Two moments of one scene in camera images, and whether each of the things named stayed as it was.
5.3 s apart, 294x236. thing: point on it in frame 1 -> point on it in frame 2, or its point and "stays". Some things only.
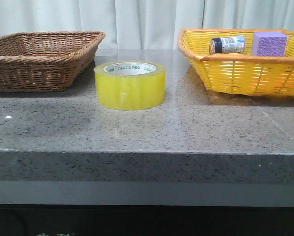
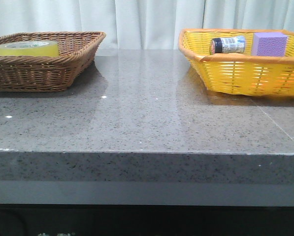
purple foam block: (269, 44) stays
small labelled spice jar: (229, 44) stays
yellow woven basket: (239, 73) stays
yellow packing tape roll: (130, 85) -> (32, 48)
